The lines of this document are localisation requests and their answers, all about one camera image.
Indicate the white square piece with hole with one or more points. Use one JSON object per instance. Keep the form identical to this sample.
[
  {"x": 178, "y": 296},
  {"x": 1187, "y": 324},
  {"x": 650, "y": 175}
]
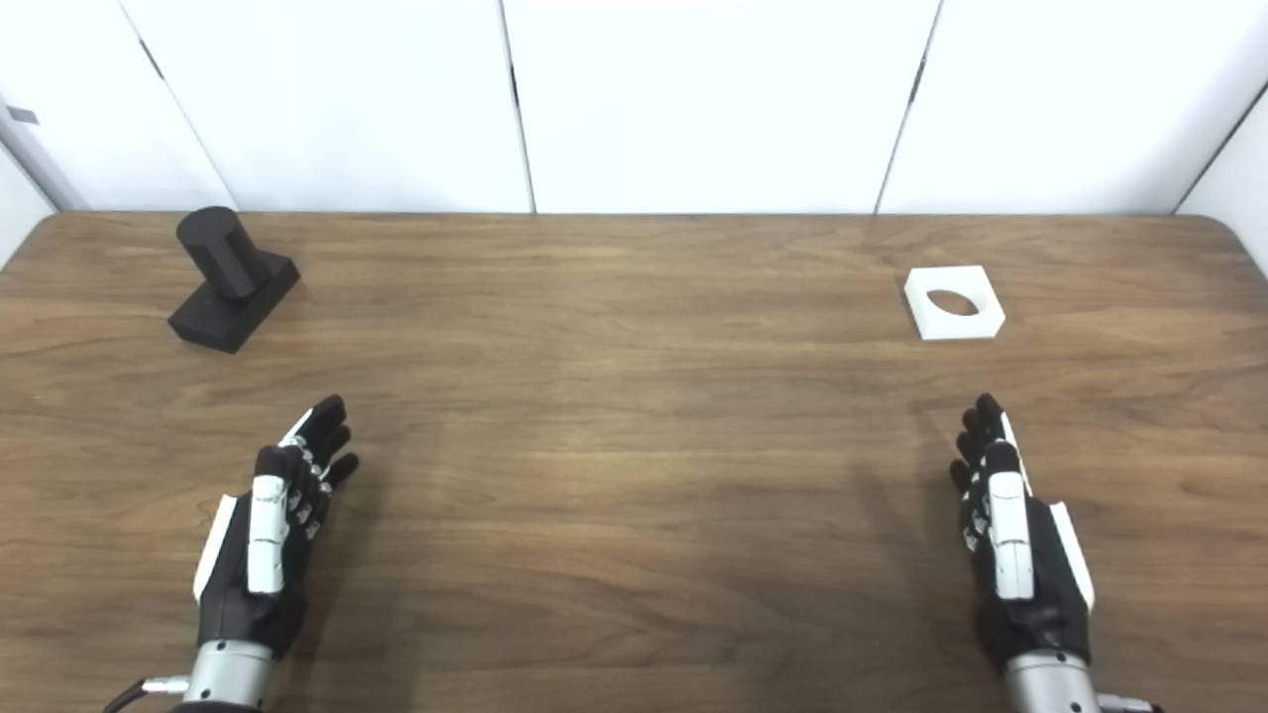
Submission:
[{"x": 976, "y": 319}]

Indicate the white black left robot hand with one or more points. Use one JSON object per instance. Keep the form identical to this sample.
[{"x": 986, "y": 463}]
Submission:
[{"x": 265, "y": 535}]

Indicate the black peg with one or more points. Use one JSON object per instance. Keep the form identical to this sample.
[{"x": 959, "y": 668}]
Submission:
[{"x": 233, "y": 287}]

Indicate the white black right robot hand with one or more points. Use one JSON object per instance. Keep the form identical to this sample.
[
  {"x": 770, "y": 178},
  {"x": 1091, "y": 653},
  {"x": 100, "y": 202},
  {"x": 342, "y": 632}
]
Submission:
[{"x": 1010, "y": 540}]

